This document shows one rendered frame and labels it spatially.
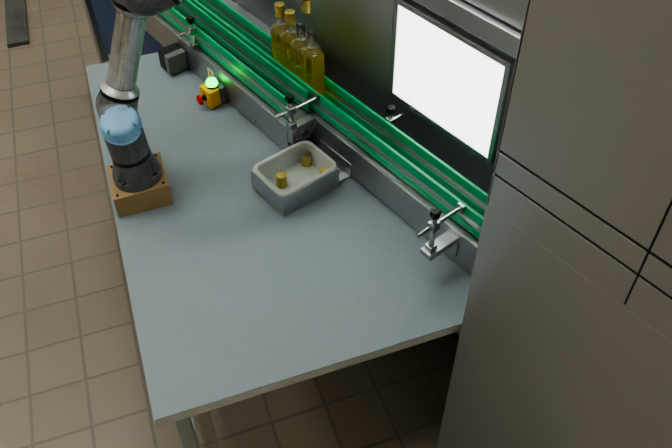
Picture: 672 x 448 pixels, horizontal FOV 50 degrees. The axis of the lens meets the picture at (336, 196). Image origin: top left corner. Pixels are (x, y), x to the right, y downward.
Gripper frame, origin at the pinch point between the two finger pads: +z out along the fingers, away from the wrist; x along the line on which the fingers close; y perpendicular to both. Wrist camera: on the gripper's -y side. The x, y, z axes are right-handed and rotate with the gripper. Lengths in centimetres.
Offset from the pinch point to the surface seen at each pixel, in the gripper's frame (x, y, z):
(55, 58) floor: -33, 216, 122
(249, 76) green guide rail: 10.0, 17.8, 29.3
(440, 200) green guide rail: 21, -63, 32
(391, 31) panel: -4.5, -28.3, 2.8
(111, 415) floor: 100, 17, 123
